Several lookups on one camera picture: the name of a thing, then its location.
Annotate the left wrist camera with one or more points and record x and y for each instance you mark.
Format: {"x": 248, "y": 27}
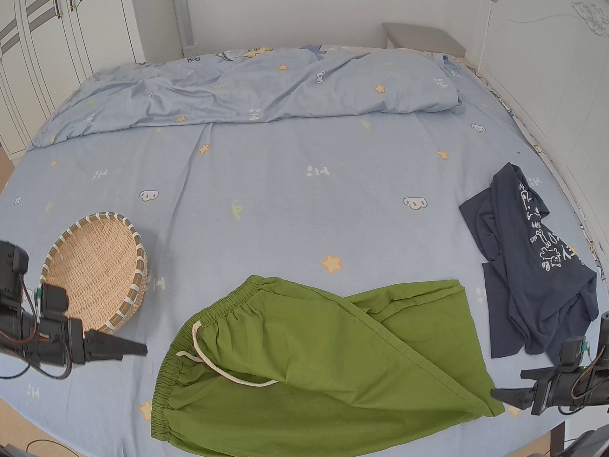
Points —
{"x": 53, "y": 300}

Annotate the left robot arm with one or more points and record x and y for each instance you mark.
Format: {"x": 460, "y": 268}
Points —
{"x": 12, "y": 322}

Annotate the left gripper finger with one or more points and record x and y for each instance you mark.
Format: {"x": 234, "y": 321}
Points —
{"x": 107, "y": 346}

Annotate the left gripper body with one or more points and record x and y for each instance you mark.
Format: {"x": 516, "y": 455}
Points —
{"x": 64, "y": 343}

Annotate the dark blue T-shirt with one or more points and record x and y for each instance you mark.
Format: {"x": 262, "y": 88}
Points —
{"x": 528, "y": 264}

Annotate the bed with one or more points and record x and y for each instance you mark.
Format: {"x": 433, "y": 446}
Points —
{"x": 304, "y": 207}

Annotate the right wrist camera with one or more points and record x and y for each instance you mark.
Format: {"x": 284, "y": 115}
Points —
{"x": 573, "y": 350}

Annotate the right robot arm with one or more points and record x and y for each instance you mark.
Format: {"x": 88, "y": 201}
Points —
{"x": 597, "y": 379}

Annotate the pale blue quilt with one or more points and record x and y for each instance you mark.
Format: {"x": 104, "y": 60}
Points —
{"x": 285, "y": 88}

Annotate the round woven basket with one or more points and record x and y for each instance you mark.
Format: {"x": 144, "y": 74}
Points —
{"x": 93, "y": 264}

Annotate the white wardrobe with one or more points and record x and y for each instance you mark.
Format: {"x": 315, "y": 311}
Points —
{"x": 43, "y": 55}

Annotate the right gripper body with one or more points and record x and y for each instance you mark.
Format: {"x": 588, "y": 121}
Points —
{"x": 559, "y": 391}

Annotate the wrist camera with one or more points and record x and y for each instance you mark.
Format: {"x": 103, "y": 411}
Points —
{"x": 53, "y": 300}
{"x": 573, "y": 350}

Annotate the green shorts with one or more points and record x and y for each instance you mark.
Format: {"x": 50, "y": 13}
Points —
{"x": 309, "y": 360}

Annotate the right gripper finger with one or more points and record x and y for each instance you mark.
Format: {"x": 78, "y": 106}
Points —
{"x": 518, "y": 398}
{"x": 540, "y": 374}

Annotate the grey bedside table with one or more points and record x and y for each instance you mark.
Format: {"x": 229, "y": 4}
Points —
{"x": 418, "y": 38}

